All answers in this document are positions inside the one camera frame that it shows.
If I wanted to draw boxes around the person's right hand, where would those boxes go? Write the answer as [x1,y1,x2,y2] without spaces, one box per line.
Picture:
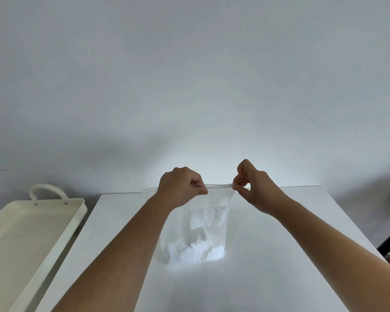
[232,159,292,215]

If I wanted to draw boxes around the cream perforated tray with handle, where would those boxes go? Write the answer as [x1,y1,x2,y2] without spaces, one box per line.
[0,184,88,312]

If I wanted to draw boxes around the person's left forearm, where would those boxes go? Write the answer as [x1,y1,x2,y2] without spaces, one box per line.
[51,192,177,312]

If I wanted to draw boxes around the person's left hand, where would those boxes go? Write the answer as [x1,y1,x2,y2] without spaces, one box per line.
[156,166,209,210]

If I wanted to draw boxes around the person's right forearm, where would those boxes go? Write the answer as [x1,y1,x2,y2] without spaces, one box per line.
[271,197,390,312]

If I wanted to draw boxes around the clear plastic zip bag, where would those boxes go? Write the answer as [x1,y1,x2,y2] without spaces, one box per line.
[142,183,236,265]

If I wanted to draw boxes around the white crumpled packets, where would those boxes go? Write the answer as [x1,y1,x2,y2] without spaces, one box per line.
[162,205,230,264]

